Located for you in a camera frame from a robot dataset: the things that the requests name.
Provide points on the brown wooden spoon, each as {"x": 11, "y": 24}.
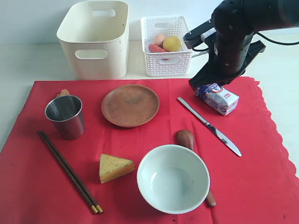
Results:
{"x": 186, "y": 138}

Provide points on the yellow lemon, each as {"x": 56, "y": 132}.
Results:
{"x": 172, "y": 44}

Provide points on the white ceramic bowl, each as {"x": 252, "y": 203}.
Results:
{"x": 173, "y": 179}

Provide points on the silver table knife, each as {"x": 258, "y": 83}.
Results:
{"x": 222, "y": 137}

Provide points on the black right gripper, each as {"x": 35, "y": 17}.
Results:
{"x": 228, "y": 60}

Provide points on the red table cloth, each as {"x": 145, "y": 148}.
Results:
{"x": 64, "y": 163}

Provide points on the white blue milk carton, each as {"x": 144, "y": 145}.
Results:
{"x": 217, "y": 97}

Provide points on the brown egg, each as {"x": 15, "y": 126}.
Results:
{"x": 159, "y": 39}

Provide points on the yellow cheese wedge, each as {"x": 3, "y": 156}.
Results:
{"x": 112, "y": 167}

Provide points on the stainless steel cup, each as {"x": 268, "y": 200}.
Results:
{"x": 65, "y": 113}

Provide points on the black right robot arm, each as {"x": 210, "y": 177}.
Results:
{"x": 229, "y": 33}

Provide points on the red sausage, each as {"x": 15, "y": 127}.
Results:
{"x": 153, "y": 48}

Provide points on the white perforated plastic basket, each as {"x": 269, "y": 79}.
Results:
{"x": 165, "y": 64}

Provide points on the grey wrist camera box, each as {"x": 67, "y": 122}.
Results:
{"x": 198, "y": 35}

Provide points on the cream plastic tub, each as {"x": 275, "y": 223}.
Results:
{"x": 94, "y": 38}

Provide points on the dark brown chopstick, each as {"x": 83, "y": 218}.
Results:
{"x": 70, "y": 172}
{"x": 66, "y": 173}

